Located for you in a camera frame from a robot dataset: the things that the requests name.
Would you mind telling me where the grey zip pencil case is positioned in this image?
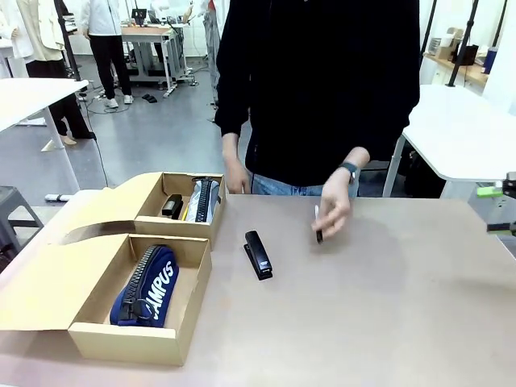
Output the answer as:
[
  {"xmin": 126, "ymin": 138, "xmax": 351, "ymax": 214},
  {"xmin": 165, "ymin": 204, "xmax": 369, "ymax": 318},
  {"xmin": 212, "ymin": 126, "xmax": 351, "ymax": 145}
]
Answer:
[{"xmin": 188, "ymin": 176, "xmax": 223, "ymax": 224}]

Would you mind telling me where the large cardboard box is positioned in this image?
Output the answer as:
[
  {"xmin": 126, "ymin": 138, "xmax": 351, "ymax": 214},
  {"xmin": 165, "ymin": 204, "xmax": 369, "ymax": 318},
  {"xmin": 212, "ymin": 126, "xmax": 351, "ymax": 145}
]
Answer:
[{"xmin": 0, "ymin": 232, "xmax": 213, "ymax": 367}]

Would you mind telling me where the person in black sweater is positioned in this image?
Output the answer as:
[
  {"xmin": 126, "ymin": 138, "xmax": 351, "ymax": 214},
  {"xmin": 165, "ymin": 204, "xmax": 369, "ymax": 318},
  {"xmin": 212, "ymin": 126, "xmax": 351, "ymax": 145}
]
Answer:
[{"xmin": 214, "ymin": 0, "xmax": 422, "ymax": 198}]

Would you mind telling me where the blue bottle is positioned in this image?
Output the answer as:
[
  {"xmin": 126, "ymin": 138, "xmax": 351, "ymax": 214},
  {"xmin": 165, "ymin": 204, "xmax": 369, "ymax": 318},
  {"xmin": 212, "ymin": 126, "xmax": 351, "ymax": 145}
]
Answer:
[{"xmin": 483, "ymin": 46, "xmax": 499, "ymax": 75}]

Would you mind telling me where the bystander in patterned trousers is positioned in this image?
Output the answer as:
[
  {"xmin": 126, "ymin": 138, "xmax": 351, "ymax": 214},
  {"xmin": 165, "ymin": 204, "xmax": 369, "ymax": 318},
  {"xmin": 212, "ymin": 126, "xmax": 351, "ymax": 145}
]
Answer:
[{"xmin": 202, "ymin": 0, "xmax": 223, "ymax": 123}]

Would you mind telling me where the white table with angled corner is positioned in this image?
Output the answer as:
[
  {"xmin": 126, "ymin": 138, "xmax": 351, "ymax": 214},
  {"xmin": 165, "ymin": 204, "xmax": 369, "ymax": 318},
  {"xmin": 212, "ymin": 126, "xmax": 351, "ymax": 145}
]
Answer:
[{"xmin": 381, "ymin": 84, "xmax": 516, "ymax": 198}]

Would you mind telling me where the bystander in white jacket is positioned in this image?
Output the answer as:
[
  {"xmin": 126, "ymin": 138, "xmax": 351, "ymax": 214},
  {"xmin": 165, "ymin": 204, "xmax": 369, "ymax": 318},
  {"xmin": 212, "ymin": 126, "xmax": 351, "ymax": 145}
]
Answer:
[{"xmin": 77, "ymin": 0, "xmax": 135, "ymax": 109}]

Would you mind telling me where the black stand pole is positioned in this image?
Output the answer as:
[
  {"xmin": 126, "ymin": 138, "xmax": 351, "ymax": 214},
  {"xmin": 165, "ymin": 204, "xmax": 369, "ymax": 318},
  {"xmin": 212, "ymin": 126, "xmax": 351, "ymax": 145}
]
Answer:
[
  {"xmin": 447, "ymin": 0, "xmax": 480, "ymax": 88},
  {"xmin": 54, "ymin": 0, "xmax": 84, "ymax": 81}
]

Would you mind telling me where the grey metal stool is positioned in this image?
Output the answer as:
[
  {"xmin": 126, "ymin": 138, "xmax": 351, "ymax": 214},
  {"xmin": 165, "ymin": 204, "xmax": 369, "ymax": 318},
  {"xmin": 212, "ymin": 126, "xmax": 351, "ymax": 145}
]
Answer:
[{"xmin": 0, "ymin": 185, "xmax": 44, "ymax": 259}]

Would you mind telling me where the dark wrist watch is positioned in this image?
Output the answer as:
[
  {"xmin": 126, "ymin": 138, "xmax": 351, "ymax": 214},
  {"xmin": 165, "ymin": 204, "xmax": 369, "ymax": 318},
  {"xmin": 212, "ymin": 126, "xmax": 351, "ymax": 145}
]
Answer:
[{"xmin": 338, "ymin": 161, "xmax": 360, "ymax": 185}]

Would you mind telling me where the brown carton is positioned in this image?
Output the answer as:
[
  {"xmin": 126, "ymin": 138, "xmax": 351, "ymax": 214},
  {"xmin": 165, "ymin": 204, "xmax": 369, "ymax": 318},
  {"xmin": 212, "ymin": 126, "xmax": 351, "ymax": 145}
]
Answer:
[{"xmin": 437, "ymin": 27, "xmax": 465, "ymax": 60}]

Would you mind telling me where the person's right hand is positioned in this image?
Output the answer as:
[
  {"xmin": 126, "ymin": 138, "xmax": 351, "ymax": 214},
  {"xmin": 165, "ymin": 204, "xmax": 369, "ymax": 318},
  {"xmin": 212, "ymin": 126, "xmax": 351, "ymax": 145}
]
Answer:
[{"xmin": 226, "ymin": 159, "xmax": 251, "ymax": 195}]

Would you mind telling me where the person's right forearm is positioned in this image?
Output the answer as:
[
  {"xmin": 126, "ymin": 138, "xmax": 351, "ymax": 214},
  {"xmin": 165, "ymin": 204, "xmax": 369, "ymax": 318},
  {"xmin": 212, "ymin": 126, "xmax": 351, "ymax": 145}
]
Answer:
[{"xmin": 222, "ymin": 131, "xmax": 241, "ymax": 164}]

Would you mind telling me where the blue zip pencil case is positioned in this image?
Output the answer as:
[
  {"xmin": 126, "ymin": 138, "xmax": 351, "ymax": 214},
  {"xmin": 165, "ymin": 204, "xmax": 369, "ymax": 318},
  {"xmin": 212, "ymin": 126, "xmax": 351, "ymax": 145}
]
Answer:
[{"xmin": 109, "ymin": 243, "xmax": 180, "ymax": 328}]

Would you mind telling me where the person's left hand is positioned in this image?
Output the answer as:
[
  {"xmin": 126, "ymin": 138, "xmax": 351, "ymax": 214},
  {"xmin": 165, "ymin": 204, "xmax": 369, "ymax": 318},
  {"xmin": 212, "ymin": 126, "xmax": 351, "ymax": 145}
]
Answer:
[{"xmin": 316, "ymin": 175, "xmax": 352, "ymax": 242}]

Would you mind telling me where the white table with round leg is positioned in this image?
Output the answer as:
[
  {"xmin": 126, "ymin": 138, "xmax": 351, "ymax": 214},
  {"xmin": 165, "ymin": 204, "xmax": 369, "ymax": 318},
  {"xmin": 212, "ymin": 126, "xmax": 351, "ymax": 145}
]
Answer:
[{"xmin": 0, "ymin": 78, "xmax": 89, "ymax": 191}]

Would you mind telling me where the bystander in cream coat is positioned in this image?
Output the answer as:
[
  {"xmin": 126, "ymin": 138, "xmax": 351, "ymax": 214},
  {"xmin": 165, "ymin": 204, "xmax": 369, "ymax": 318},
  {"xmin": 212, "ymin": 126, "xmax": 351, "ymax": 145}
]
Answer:
[{"xmin": 15, "ymin": 0, "xmax": 98, "ymax": 147}]

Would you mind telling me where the grey workbench wooden top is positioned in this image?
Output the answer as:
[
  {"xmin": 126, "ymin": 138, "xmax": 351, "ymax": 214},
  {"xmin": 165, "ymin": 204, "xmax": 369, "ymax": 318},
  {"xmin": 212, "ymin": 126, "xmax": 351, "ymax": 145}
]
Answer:
[{"xmin": 122, "ymin": 23, "xmax": 199, "ymax": 98}]

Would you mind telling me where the white marker black cap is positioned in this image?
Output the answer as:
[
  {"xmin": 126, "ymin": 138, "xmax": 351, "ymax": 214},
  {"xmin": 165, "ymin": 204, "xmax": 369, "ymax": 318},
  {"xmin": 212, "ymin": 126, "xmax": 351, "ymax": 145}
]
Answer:
[{"xmin": 313, "ymin": 204, "xmax": 325, "ymax": 245}]

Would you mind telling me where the small cardboard box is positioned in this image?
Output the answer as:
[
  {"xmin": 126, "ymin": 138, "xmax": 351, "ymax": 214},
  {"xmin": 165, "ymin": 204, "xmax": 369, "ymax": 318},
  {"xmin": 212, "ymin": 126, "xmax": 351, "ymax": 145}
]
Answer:
[{"xmin": 46, "ymin": 171, "xmax": 227, "ymax": 251}]

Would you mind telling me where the person's left forearm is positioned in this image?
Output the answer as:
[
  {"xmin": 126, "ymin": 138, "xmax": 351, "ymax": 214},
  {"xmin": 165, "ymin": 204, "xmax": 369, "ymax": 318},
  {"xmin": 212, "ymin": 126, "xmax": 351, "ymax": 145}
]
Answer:
[{"xmin": 342, "ymin": 146, "xmax": 371, "ymax": 169}]

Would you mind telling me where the bystander in white coat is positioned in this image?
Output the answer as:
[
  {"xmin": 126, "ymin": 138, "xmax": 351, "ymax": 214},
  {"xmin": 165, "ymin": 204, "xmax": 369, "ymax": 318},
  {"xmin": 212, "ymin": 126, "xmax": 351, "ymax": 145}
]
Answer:
[{"xmin": 0, "ymin": 0, "xmax": 33, "ymax": 60}]

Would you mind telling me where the black box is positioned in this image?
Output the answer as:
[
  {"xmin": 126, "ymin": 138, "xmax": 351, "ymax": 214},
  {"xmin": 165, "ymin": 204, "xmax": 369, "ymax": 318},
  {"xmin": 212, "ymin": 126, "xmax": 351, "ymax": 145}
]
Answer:
[{"xmin": 457, "ymin": 44, "xmax": 480, "ymax": 66}]

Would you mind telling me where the wooden counter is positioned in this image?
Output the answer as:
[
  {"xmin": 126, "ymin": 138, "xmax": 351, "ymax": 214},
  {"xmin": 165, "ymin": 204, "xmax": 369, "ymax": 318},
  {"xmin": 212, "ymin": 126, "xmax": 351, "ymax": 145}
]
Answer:
[{"xmin": 422, "ymin": 52, "xmax": 491, "ymax": 85}]

